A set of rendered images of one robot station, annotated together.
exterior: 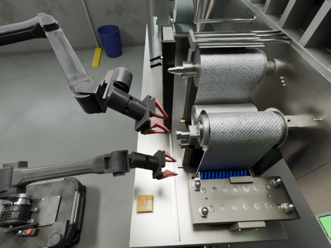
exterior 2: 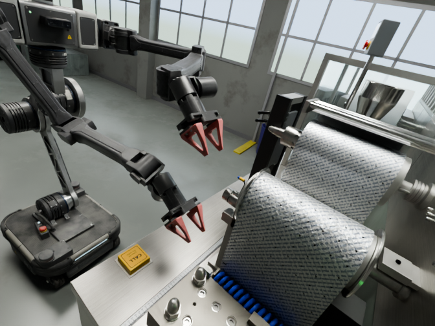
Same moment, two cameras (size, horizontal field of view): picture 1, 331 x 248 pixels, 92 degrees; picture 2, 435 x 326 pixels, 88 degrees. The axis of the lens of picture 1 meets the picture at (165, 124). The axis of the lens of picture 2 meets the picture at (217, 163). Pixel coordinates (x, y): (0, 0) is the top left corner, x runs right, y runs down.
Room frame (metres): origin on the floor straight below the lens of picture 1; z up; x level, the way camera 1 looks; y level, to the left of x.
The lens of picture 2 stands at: (-0.09, -0.31, 1.56)
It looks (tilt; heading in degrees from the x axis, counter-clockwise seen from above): 29 degrees down; 35
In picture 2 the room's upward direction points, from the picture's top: 14 degrees clockwise
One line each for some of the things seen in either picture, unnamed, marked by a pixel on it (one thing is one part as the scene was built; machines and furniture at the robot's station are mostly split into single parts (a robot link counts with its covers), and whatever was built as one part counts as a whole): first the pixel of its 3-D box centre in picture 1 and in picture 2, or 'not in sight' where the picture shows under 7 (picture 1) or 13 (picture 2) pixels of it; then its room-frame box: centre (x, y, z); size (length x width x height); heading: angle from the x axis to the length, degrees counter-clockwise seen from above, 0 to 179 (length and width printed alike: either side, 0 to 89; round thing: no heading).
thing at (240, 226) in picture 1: (246, 226); not in sight; (0.07, -0.32, 0.96); 0.10 x 0.03 x 0.11; 92
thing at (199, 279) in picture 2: (197, 184); (200, 274); (0.21, -0.13, 1.05); 0.04 x 0.04 x 0.04
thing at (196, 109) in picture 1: (222, 117); not in sight; (0.46, -0.25, 1.17); 0.26 x 0.12 x 0.12; 92
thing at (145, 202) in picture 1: (145, 203); (134, 259); (0.17, 0.09, 0.91); 0.07 x 0.07 x 0.02; 2
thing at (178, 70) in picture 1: (175, 70); (276, 131); (0.58, -0.04, 1.33); 0.06 x 0.03 x 0.03; 92
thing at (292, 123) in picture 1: (289, 121); (399, 266); (0.35, -0.43, 1.28); 0.06 x 0.05 x 0.02; 92
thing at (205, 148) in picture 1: (203, 130); (253, 195); (0.34, -0.14, 1.25); 0.15 x 0.01 x 0.15; 2
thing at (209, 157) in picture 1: (229, 161); (267, 278); (0.28, -0.26, 1.12); 0.23 x 0.01 x 0.18; 92
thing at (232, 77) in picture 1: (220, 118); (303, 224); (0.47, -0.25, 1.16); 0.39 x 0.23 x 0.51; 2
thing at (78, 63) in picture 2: not in sight; (55, 48); (1.90, 6.27, 0.49); 1.02 x 0.84 x 0.98; 9
